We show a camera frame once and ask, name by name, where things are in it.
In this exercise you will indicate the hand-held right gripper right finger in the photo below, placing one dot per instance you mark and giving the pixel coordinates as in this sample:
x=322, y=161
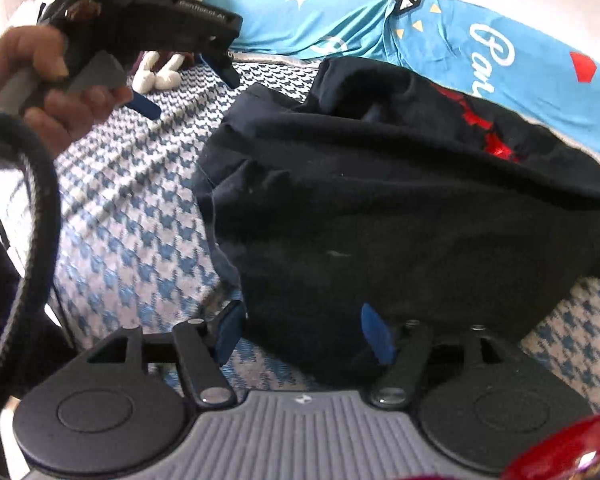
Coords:
x=377, y=332

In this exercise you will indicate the black t-shirt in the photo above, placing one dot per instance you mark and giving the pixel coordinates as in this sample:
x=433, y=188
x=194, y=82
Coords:
x=355, y=200

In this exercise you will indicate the person's dark clothing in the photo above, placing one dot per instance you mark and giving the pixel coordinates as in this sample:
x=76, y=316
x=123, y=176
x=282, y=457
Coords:
x=0, y=300

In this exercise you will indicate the blue printed quilt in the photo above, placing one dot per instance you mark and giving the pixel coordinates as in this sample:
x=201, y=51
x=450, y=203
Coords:
x=330, y=25

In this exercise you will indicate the rabbit plush toy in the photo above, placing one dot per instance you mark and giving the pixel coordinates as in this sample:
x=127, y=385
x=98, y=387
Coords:
x=167, y=72

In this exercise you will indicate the person's left hand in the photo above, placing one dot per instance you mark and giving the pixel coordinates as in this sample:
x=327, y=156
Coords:
x=30, y=47

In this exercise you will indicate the blue white houndstooth bed mat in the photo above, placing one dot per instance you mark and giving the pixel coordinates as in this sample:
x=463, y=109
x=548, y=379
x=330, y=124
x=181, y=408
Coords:
x=130, y=210

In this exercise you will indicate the dark red cloth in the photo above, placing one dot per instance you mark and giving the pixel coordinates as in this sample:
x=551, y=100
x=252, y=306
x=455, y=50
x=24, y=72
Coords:
x=570, y=450

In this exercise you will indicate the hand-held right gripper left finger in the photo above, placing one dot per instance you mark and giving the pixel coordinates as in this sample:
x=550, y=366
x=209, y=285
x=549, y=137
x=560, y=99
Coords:
x=227, y=332

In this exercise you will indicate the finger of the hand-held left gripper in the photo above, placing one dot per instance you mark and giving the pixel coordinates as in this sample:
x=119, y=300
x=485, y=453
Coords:
x=145, y=106
x=225, y=67

